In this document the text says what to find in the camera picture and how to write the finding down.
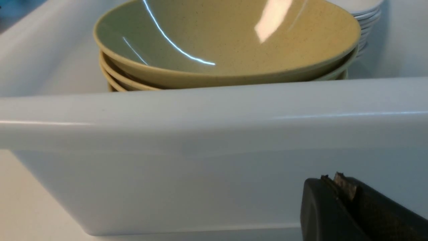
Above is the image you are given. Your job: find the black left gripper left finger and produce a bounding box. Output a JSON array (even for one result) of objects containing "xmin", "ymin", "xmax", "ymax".
[{"xmin": 300, "ymin": 178, "xmax": 368, "ymax": 241}]

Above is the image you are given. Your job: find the stack of olive bowls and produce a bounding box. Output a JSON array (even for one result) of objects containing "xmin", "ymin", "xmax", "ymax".
[{"xmin": 98, "ymin": 48, "xmax": 358, "ymax": 92}]

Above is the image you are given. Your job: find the large white plastic tub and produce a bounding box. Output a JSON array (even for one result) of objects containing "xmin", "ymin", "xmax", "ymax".
[{"xmin": 1, "ymin": 0, "xmax": 427, "ymax": 236}]

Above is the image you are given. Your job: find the stack of white sauce dishes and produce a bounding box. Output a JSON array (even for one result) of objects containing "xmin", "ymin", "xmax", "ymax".
[{"xmin": 329, "ymin": 0, "xmax": 384, "ymax": 59}]

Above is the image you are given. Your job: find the olive noodle bowl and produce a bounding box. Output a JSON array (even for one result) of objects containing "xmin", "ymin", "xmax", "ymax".
[{"xmin": 93, "ymin": 0, "xmax": 361, "ymax": 89}]

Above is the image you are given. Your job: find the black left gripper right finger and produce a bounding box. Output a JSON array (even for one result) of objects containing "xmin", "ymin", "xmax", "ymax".
[{"xmin": 322, "ymin": 172, "xmax": 427, "ymax": 241}]

